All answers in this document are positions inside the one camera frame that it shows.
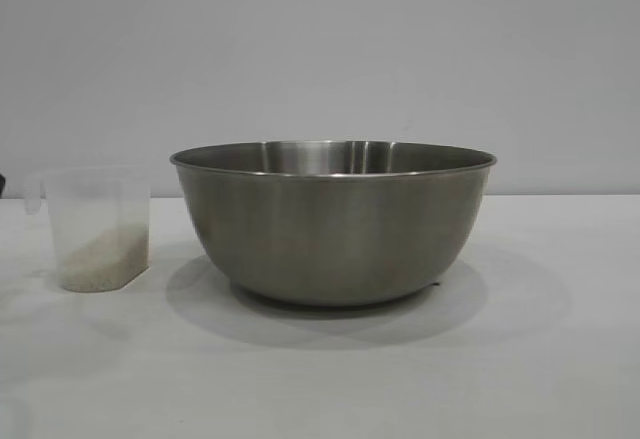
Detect white rice grains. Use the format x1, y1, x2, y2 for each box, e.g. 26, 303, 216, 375
59, 221, 150, 293

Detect translucent plastic measuring cup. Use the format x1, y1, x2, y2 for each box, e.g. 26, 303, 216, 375
22, 165, 151, 293

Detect stainless steel mixing bowl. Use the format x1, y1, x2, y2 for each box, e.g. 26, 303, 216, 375
168, 138, 499, 309

